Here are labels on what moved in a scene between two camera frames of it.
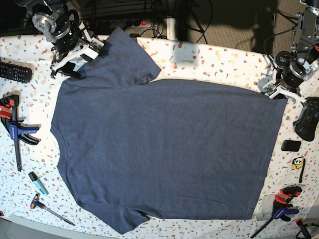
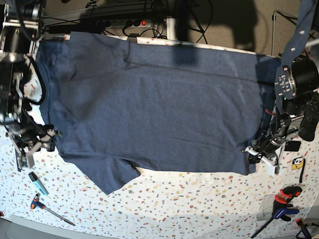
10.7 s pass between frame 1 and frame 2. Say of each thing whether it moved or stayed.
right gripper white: moved
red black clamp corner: stayed
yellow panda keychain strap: stayed
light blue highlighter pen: stayed
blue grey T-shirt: moved
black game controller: stayed
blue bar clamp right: stayed
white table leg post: stayed
